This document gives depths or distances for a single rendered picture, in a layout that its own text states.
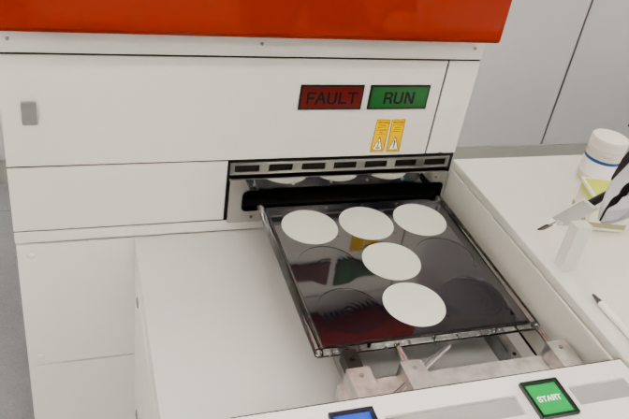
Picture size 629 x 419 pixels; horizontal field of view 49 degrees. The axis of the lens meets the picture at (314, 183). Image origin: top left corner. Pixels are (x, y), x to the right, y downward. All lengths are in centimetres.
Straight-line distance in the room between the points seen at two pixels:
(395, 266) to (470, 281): 13
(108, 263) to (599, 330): 84
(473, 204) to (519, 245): 16
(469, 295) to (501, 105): 229
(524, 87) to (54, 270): 254
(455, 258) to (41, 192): 71
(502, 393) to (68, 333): 85
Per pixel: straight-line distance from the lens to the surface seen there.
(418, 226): 130
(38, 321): 143
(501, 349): 119
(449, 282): 119
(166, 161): 123
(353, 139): 129
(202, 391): 105
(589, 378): 103
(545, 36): 336
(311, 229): 123
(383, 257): 120
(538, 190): 139
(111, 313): 143
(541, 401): 96
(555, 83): 352
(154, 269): 124
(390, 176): 135
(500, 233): 128
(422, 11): 117
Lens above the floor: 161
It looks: 32 degrees down
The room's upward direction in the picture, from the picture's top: 9 degrees clockwise
